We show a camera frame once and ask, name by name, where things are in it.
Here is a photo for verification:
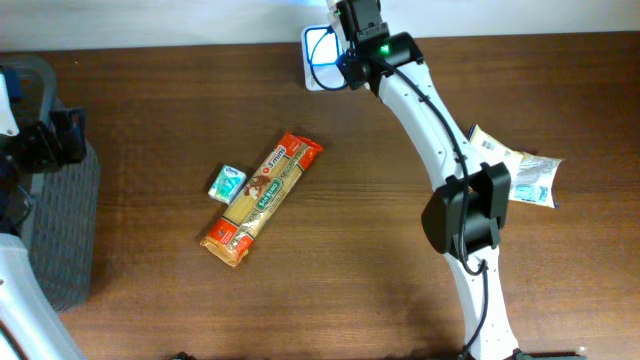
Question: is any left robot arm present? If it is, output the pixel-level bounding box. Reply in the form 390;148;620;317
1;230;84;359

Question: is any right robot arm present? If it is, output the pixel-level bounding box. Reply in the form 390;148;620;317
327;0;519;359

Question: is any dark grey mesh basket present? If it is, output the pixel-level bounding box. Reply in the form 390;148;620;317
1;55;100;313

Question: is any green white tissue pack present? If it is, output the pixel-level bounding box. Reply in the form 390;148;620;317
207;165;246;205

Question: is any yellow white snack bag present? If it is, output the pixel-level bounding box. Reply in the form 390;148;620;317
468;125;563;208

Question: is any white barcode scanner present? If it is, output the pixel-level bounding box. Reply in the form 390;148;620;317
301;25;346;91

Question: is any orange spaghetti pack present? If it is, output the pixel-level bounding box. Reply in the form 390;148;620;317
200;132;323;267

